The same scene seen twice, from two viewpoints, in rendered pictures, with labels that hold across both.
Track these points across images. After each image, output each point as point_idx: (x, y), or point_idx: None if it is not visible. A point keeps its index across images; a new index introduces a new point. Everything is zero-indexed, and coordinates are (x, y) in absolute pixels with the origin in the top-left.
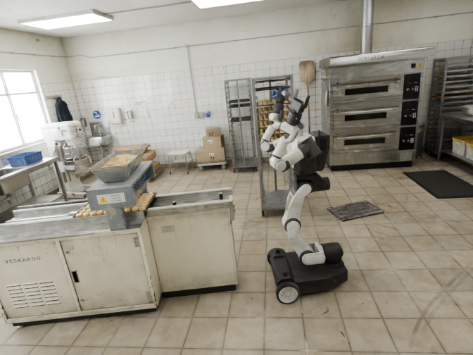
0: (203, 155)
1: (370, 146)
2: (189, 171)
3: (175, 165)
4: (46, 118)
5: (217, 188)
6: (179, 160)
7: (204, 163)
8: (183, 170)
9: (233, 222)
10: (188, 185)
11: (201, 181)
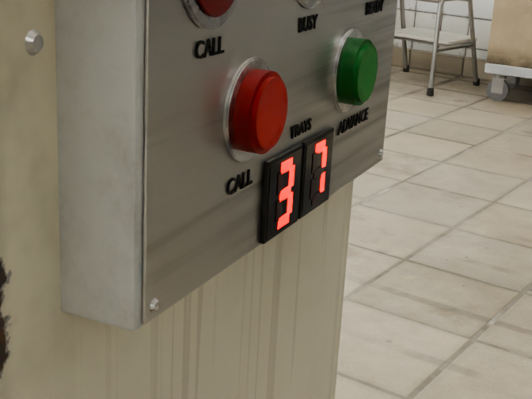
0: (526, 24)
1: None
2: (442, 89)
3: (399, 56)
4: None
5: (527, 177)
6: (414, 31)
7: (519, 62)
8: (419, 80)
9: (520, 388)
10: (396, 131)
11: (469, 132)
